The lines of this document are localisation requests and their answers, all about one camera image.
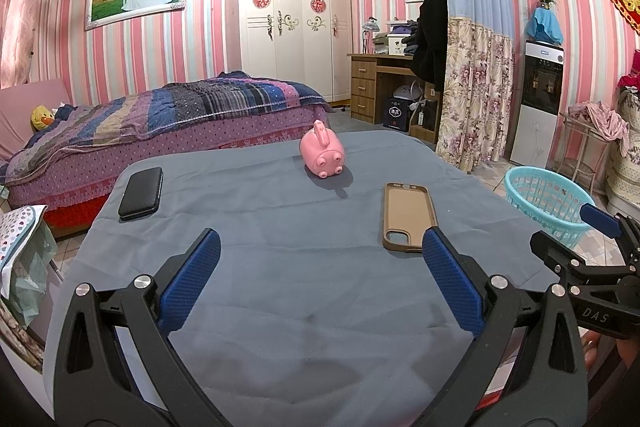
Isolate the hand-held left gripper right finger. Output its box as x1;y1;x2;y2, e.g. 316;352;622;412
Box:
421;227;590;427

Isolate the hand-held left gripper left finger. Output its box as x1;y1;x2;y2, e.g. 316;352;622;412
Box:
52;228;223;427

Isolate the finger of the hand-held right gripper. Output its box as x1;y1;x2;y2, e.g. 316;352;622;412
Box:
580;202;640;253
529;231;640;290

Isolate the teal plastic basket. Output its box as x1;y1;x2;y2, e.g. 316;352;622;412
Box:
504;167;592;249

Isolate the person's right hand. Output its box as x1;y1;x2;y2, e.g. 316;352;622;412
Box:
582;331;640;375

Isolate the white patterned cabinet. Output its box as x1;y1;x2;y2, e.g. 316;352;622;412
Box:
605;87;640;218

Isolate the metal rack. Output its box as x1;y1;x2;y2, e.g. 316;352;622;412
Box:
557;111;613;195

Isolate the brown phone case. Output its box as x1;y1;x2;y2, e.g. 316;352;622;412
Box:
382;182;440;254

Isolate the black smartphone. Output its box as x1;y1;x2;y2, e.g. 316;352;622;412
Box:
118;167;164;222

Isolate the pink cloth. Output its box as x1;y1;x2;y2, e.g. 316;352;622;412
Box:
569;102;630;142

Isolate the white water dispenser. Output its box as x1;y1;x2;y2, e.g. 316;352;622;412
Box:
509;41;565;170

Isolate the grey blue tablecloth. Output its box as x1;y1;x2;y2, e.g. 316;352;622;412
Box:
42;129;591;427

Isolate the purple bed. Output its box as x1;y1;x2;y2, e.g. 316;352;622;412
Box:
0;71;333;238

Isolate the pale green plastic bag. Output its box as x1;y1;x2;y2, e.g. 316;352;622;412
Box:
10;227;58;328

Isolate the black carton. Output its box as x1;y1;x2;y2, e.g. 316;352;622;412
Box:
382;96;412;131

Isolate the polka dot fabric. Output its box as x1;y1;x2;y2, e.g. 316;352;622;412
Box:
0;205;48;268

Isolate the striped patchwork quilt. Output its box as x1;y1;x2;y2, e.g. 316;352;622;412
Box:
5;71;331;180

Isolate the pink piggy bank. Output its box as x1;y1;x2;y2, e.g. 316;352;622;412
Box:
299;119;347;179

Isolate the blue and floral curtain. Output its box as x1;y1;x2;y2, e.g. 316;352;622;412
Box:
435;0;516;172

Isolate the white fan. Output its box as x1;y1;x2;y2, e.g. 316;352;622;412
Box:
392;81;426;100

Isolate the blue cloth cover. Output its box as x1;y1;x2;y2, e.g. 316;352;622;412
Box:
525;8;565;46

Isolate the wooden desk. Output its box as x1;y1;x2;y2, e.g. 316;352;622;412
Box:
347;52;441;142

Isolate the yellow duck plush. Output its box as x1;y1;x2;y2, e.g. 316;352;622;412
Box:
31;105;55;131

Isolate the pink headboard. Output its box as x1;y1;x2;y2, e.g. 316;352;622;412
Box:
0;77;73;162

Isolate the white box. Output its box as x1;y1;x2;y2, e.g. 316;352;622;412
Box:
385;32;416;56

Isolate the black hanging coat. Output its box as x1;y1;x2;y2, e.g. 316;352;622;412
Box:
411;0;449;90

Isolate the white wardrobe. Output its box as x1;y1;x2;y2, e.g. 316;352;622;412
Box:
225;0;353;102

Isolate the desk lamp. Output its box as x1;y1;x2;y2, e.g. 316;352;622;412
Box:
361;17;381;55

